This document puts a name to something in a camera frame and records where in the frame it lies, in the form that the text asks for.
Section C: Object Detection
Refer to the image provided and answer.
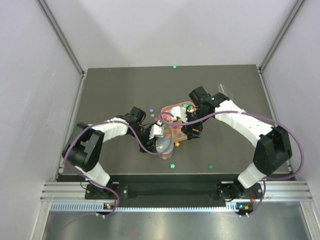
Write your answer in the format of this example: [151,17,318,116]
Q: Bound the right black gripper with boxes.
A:
[180,109,211,140]

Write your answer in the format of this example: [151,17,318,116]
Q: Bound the tan tray translucent star candies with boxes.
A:
[164,125,188,143]

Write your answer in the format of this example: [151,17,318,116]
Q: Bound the clear round jar lid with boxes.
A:
[155,136,174,154]

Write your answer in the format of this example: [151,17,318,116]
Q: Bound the pink tray opaque star candies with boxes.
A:
[160,101,196,123]

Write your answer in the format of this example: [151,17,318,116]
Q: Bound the clear plastic scoop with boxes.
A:
[217,84,234,100]

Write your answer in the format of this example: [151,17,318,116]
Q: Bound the clear plastic jar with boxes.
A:
[158,151,174,160]

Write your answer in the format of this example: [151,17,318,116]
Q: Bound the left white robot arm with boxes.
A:
[61,106,156,199]

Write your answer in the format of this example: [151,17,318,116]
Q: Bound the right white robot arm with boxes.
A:
[181,86,293,198]

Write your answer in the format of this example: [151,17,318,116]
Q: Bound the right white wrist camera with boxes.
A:
[169,106,188,123]

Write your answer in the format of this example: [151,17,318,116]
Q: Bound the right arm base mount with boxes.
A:
[216,182,263,202]

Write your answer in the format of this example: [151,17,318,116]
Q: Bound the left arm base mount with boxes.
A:
[80,181,129,200]

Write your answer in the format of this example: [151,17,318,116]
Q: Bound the right aluminium corner post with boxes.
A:
[258,0,307,73]

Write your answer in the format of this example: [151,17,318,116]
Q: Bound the aluminium corner post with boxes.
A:
[258,0,307,73]
[36,0,87,76]

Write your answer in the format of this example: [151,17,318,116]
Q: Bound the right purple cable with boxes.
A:
[158,111,306,217]

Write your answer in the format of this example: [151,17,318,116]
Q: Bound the aluminium front frame rail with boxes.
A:
[40,181,313,202]

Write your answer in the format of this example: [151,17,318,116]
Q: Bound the white slotted cable duct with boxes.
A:
[50,201,250,213]

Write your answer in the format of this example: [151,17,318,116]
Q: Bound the left aluminium corner post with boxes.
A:
[36,0,87,76]

